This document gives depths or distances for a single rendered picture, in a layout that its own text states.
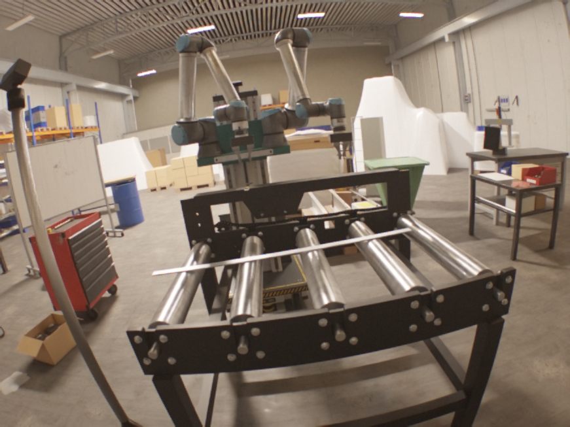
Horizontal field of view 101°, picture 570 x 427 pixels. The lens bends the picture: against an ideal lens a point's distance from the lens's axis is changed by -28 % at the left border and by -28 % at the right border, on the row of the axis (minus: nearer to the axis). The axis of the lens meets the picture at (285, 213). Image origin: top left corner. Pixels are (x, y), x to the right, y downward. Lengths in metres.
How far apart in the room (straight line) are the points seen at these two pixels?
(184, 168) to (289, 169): 5.30
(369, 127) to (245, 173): 3.21
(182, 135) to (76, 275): 1.71
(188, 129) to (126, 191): 4.82
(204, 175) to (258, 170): 7.46
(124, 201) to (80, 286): 3.92
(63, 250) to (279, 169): 3.52
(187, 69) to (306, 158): 3.27
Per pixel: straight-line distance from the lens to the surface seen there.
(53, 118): 14.51
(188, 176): 9.93
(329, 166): 5.01
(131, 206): 6.89
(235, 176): 2.50
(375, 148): 5.35
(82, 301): 3.26
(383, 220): 1.94
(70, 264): 3.13
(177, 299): 1.26
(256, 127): 2.40
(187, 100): 2.13
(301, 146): 5.11
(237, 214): 2.51
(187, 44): 2.13
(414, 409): 1.46
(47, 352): 2.93
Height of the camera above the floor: 1.47
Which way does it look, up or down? 15 degrees down
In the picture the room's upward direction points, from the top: 7 degrees counter-clockwise
